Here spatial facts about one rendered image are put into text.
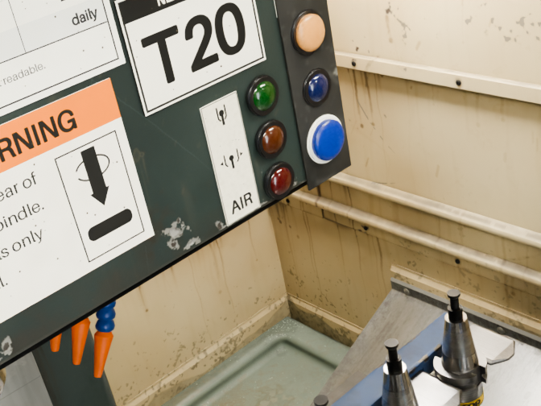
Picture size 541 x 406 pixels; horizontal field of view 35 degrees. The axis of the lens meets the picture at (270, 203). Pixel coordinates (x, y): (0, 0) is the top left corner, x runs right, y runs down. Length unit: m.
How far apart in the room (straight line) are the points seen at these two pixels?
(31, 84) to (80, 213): 0.08
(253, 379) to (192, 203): 1.57
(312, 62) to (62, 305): 0.23
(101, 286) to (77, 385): 0.91
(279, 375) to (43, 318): 1.60
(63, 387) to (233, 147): 0.91
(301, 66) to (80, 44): 0.17
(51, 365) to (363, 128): 0.75
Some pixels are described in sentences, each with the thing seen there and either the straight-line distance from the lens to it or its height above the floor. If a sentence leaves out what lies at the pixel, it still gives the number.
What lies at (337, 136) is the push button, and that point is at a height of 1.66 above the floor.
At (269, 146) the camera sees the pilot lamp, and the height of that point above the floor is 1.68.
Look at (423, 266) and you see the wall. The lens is 1.76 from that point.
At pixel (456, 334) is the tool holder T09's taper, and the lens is 1.02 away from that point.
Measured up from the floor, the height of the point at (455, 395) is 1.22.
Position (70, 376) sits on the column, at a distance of 1.41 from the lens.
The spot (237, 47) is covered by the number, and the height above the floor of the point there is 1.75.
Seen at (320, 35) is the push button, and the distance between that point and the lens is 0.58.
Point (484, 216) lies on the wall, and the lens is 1.58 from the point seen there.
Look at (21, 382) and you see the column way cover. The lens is 1.32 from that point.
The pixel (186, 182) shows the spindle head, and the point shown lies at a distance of 0.54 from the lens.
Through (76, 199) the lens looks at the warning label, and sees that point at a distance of 0.50.
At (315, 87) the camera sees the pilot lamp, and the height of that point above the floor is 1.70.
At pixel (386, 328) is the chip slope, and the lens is 1.80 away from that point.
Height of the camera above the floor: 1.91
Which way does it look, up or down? 28 degrees down
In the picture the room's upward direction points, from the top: 12 degrees counter-clockwise
